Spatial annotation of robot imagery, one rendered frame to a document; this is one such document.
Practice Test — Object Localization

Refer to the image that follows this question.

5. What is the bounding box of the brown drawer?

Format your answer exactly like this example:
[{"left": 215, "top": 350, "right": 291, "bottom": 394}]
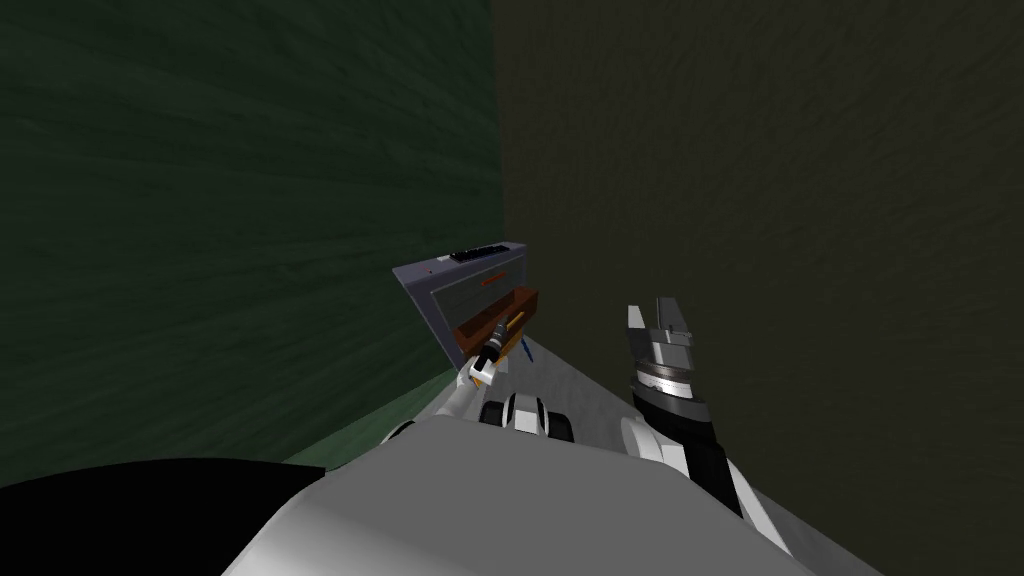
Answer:
[{"left": 451, "top": 285, "right": 540, "bottom": 356}]

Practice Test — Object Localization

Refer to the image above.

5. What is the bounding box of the grey drawer front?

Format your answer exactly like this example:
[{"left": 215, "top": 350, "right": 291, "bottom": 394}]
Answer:
[{"left": 430, "top": 253, "right": 530, "bottom": 323}]

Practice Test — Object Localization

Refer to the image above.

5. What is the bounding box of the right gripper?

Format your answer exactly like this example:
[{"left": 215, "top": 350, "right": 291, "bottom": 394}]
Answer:
[{"left": 625, "top": 296, "right": 694, "bottom": 371}]

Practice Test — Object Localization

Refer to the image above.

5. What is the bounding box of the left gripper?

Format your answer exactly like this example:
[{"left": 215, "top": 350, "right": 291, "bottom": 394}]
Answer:
[{"left": 479, "top": 317, "right": 514, "bottom": 362}]

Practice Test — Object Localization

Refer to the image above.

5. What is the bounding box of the grey drawer cabinet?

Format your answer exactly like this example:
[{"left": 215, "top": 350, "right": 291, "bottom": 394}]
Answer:
[{"left": 391, "top": 241, "right": 540, "bottom": 374}]

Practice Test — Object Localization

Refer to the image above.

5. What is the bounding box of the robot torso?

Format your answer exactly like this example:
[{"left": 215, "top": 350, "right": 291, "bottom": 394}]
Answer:
[{"left": 222, "top": 391, "right": 803, "bottom": 576}]

